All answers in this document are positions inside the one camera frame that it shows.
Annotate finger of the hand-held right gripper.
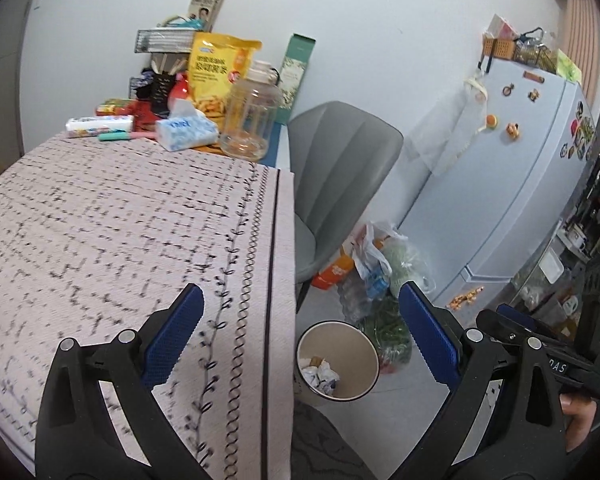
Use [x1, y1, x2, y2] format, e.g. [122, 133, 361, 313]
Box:
[475, 308, 600, 402]
[496, 303, 579, 357]

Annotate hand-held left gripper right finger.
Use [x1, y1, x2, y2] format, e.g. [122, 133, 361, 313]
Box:
[397, 281, 570, 480]

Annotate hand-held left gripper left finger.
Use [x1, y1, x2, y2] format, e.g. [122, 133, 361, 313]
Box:
[34, 282, 206, 480]

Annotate round cream waste bin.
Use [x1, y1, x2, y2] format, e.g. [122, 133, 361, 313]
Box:
[295, 321, 381, 403]

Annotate white paper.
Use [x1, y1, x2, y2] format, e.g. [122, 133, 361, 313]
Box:
[301, 359, 340, 392]

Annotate person's right hand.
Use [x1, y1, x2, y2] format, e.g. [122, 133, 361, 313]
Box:
[559, 396, 600, 454]

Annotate clear bag of green vegetables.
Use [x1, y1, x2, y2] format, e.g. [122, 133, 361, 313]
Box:
[361, 294, 414, 374]

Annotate row of orange fridge magnets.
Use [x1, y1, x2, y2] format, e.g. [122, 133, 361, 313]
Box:
[445, 285, 486, 310]

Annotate clear bag with pale cabbage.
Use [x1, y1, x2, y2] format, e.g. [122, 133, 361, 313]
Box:
[379, 239, 439, 297]

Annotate blue labelled bottle pack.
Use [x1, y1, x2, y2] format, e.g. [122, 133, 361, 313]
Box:
[364, 266, 394, 299]

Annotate dotted white floor mat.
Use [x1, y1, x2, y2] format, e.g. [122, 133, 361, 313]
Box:
[484, 374, 507, 412]

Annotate white plastic bag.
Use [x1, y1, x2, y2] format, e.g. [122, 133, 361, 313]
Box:
[351, 219, 409, 282]

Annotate black storage shelf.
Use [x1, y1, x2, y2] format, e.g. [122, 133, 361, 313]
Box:
[509, 134, 600, 343]

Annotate white refrigerator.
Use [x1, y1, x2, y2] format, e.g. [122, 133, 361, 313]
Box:
[396, 56, 599, 312]

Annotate patterned white tablecloth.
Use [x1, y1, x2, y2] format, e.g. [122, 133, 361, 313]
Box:
[0, 131, 299, 480]

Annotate person's grey trousers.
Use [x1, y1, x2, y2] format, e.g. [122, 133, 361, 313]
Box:
[291, 401, 378, 480]

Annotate cluster of colourful fridge magnets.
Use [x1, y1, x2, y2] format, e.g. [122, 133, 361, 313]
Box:
[559, 99, 597, 162]

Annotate grey upholstered chair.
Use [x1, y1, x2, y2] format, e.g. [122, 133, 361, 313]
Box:
[286, 101, 405, 284]

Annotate white hanging cloth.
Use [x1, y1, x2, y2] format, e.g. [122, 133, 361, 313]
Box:
[409, 71, 489, 177]

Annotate blue white tissue pack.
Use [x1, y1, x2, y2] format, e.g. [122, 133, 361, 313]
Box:
[154, 99, 221, 153]

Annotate blue table mat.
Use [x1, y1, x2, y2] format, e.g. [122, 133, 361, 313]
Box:
[264, 119, 292, 172]

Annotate clear plastic jar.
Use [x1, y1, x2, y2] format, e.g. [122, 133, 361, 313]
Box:
[219, 60, 284, 162]

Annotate red flat box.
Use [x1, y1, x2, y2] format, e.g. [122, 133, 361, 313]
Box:
[95, 98, 154, 132]

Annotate red bottle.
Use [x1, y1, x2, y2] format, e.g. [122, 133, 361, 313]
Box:
[167, 72, 192, 114]

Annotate black pen holder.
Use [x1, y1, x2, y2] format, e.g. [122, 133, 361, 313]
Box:
[139, 56, 187, 107]

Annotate light green box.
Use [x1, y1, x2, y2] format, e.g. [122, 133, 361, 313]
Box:
[554, 49, 582, 82]

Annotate yellow snack bag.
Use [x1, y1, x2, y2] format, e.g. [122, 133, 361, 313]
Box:
[187, 32, 263, 129]

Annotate items on top of fridge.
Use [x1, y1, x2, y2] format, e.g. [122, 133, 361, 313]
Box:
[511, 29, 557, 74]

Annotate woven brown basket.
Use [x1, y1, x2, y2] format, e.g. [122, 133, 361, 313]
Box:
[481, 31, 517, 64]

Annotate pink ribbed curtain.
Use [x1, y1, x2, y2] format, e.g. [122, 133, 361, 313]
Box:
[561, 0, 600, 107]

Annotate tall green printed box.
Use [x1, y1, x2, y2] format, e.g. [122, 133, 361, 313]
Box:
[277, 33, 316, 112]

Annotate black wire basket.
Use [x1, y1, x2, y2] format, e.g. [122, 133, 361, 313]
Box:
[134, 26, 197, 54]

